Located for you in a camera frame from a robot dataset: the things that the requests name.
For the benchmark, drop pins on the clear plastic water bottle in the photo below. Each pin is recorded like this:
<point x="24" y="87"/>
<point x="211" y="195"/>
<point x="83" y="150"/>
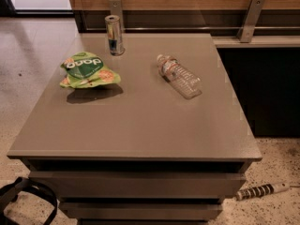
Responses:
<point x="182" y="80"/>

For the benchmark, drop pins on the grey drawer cabinet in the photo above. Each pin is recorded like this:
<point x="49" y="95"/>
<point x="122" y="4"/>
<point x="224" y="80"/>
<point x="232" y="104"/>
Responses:
<point x="137" y="152"/>

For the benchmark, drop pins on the green chip bag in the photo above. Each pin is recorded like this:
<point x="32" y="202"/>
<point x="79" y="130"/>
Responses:
<point x="87" y="70"/>

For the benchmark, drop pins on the silver blue energy drink can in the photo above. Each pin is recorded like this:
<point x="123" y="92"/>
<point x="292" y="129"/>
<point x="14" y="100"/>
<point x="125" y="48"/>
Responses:
<point x="114" y="33"/>

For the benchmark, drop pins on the left metal wall bracket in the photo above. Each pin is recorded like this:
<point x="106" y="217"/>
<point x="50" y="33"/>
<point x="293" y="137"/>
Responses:
<point x="116" y="9"/>

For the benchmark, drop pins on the metal wall bracket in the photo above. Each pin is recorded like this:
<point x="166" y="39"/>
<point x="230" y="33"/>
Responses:
<point x="246" y="31"/>
<point x="116" y="9"/>

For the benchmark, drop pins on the right metal wall bracket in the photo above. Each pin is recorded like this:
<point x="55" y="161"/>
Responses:
<point x="246" y="31"/>

